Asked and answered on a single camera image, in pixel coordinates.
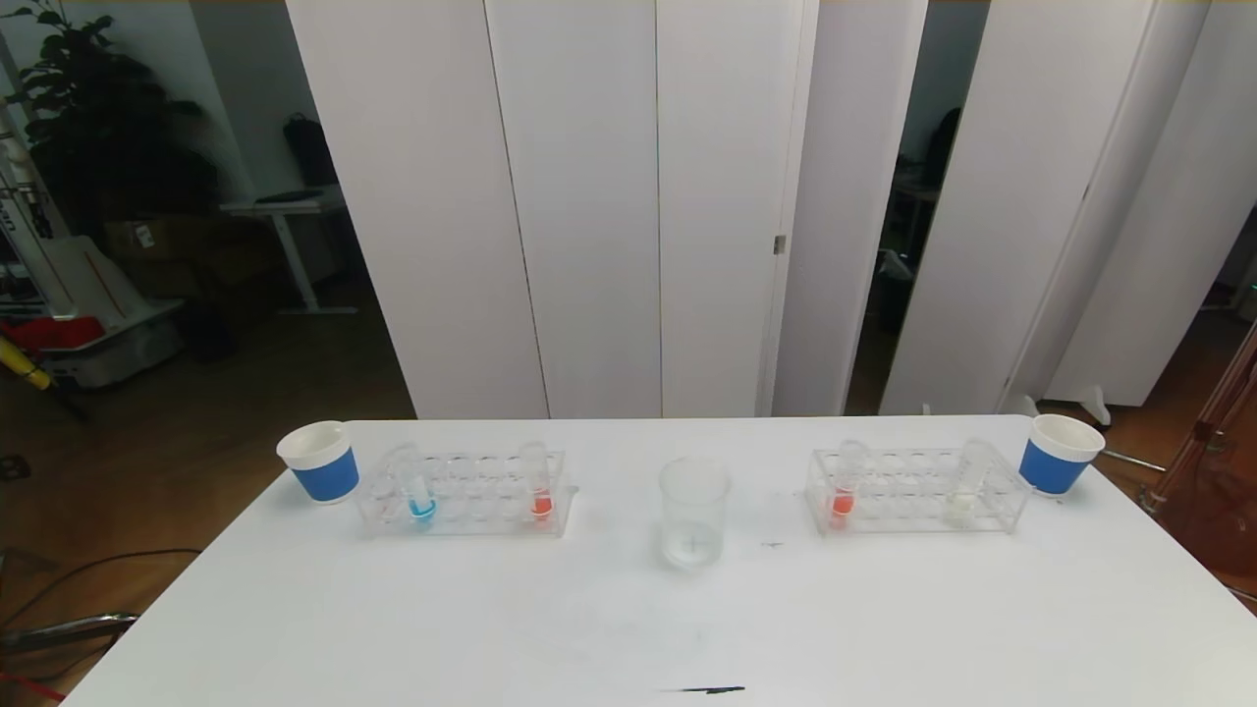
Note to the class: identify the white machine column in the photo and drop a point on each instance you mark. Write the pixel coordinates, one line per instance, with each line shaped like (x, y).
(25, 216)

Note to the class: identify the test tube with red pigment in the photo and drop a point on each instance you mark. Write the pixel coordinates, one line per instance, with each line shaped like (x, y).
(541, 506)
(842, 506)

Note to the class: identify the white standing desk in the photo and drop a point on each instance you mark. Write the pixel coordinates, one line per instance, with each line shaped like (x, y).
(285, 206)

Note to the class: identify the clear acrylic test tube rack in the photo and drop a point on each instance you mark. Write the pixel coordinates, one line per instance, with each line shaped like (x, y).
(908, 491)
(481, 478)

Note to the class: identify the grey metal rod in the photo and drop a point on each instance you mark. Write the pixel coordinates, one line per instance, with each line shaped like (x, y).
(1134, 460)

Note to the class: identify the white partition panel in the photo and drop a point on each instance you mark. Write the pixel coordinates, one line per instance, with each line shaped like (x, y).
(412, 196)
(845, 196)
(1188, 245)
(589, 196)
(1011, 196)
(722, 196)
(1108, 196)

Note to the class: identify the black backpack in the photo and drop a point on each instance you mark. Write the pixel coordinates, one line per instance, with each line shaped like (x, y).
(309, 152)

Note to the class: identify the white machine base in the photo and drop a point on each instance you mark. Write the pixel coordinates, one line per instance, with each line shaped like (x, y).
(108, 295)

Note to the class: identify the white partition foot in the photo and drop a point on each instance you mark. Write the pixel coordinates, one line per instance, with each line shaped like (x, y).
(1088, 401)

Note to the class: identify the test tube with blue pigment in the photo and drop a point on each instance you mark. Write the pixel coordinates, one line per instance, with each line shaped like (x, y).
(422, 509)

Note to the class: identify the metal chair leg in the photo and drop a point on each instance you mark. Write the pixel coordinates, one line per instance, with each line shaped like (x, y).
(79, 628)

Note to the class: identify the dark green potted plant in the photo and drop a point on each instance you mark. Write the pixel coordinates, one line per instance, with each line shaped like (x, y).
(88, 118)

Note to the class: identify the brown metal stand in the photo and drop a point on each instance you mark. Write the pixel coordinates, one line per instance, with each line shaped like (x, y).
(1218, 520)

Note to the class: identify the paper cup with blue band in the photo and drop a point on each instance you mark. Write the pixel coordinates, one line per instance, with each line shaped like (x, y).
(324, 473)
(1051, 467)

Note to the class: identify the brown cardboard box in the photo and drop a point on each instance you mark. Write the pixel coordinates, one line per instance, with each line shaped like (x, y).
(147, 241)

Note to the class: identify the clear plastic beaker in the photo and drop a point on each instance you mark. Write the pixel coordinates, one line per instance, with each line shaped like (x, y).
(695, 545)

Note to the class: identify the test tube with pale yellow pigment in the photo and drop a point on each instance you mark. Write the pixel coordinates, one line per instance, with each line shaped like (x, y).
(962, 506)

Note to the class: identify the yellow tool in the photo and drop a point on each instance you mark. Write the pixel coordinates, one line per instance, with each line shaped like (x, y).
(25, 365)

